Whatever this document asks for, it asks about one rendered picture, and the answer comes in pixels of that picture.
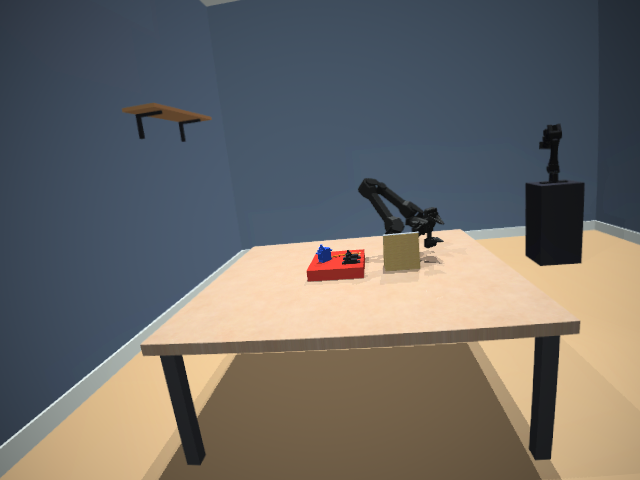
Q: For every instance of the blue micro servo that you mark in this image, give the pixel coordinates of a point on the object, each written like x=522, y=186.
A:
x=324, y=254

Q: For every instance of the red flat deck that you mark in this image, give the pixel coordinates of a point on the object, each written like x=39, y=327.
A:
x=349, y=266

